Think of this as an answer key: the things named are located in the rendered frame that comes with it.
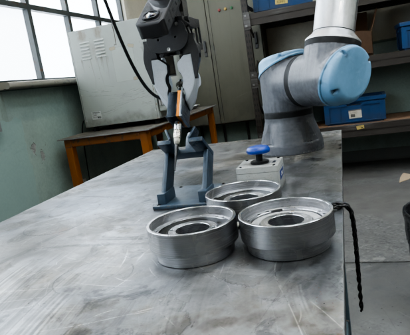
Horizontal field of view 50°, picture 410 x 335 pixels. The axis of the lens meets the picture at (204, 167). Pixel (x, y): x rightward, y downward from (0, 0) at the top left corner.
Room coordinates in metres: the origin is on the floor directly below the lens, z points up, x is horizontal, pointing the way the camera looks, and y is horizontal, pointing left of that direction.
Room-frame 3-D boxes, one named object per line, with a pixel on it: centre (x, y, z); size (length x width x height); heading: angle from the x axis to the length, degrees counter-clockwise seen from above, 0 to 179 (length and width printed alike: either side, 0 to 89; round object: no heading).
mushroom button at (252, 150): (0.74, -0.09, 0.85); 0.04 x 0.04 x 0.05
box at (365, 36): (3.95, -1.39, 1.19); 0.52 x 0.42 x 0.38; 72
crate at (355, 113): (3.96, -1.41, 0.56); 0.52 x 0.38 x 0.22; 69
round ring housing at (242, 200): (0.60, -0.05, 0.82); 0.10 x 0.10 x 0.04
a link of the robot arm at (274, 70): (1.06, -0.22, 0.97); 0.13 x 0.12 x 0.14; 30
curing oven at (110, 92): (3.16, 0.36, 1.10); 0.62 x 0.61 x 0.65; 162
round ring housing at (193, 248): (0.50, 0.02, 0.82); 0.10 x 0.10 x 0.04
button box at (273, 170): (0.75, -0.10, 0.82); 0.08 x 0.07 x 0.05; 162
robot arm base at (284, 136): (1.07, -0.22, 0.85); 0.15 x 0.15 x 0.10
